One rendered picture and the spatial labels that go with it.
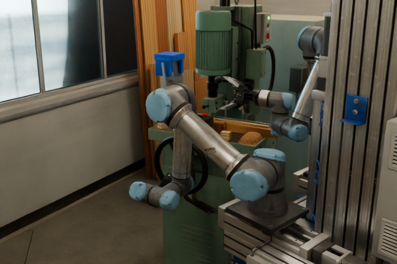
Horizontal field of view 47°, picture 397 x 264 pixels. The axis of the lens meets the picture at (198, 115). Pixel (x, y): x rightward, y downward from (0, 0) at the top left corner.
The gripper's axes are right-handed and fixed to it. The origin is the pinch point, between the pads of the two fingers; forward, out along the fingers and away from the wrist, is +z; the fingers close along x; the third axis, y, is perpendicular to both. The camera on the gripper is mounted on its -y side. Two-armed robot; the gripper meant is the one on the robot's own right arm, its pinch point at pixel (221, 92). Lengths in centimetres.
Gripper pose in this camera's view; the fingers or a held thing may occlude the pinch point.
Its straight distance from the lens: 215.8
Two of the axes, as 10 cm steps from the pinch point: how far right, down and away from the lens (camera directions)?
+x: -1.1, 9.9, 1.0
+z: -8.9, -1.4, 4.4
